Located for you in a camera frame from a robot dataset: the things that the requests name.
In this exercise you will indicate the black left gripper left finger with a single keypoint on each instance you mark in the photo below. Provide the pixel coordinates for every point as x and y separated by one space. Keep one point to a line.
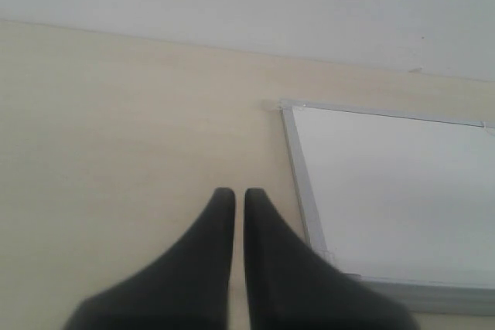
185 288

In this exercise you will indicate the white whiteboard with grey frame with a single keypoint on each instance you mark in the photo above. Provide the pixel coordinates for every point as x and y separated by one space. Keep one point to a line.
404 203

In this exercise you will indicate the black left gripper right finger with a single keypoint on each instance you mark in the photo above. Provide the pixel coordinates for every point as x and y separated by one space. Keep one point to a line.
291 287

